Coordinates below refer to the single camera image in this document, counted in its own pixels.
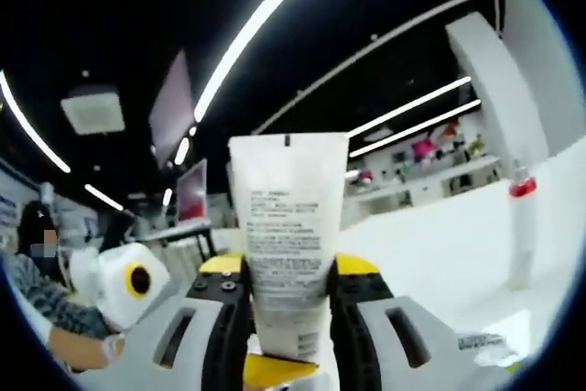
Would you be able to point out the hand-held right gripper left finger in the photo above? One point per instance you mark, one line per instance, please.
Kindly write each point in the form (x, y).
(146, 354)

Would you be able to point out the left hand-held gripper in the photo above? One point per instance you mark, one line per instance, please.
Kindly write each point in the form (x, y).
(110, 272)

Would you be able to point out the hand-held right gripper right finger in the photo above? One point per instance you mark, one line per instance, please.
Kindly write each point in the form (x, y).
(435, 350)

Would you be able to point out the white skincare bottle red collar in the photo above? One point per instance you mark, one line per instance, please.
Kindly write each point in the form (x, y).
(524, 235)

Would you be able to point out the white skincare tube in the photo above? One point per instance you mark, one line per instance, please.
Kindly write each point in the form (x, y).
(288, 189)

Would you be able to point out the short ceiling light strip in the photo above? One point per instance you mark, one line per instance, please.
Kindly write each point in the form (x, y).
(181, 150)
(103, 197)

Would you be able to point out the pink display screen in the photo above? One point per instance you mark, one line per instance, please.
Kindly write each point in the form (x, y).
(192, 194)

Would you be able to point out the long white office counter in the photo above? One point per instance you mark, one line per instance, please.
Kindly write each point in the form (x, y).
(389, 201)

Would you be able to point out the ceiling air conditioner vent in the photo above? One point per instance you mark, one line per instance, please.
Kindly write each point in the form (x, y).
(94, 109)

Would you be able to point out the thin curved ceiling light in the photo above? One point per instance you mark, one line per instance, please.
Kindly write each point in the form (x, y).
(32, 127)

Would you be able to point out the hanging grey display screen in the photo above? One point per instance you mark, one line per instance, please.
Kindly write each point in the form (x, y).
(171, 107)

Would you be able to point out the long curved ceiling light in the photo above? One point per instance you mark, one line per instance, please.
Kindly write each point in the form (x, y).
(203, 98)

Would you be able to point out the straight ceiling light strip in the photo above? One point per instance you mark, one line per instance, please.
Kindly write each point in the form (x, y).
(416, 128)
(412, 106)

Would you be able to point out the wide white pillar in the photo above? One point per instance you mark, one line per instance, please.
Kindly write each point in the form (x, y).
(503, 102)

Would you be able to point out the pink red wall banner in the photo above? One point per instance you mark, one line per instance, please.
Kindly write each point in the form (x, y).
(423, 146)

